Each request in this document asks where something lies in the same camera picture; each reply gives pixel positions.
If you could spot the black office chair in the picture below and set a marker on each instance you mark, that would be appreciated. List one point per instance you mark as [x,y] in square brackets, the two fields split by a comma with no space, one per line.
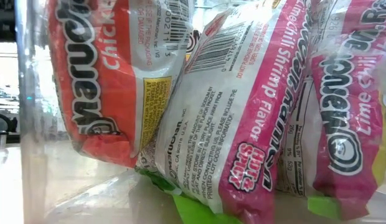
[4,124]

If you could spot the orange red ramen packet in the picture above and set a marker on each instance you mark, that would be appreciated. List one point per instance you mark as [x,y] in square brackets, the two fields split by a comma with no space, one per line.
[115,93]

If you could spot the yellow green ramen packet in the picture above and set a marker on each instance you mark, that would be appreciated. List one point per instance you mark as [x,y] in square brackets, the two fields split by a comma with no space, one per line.
[218,124]
[345,109]

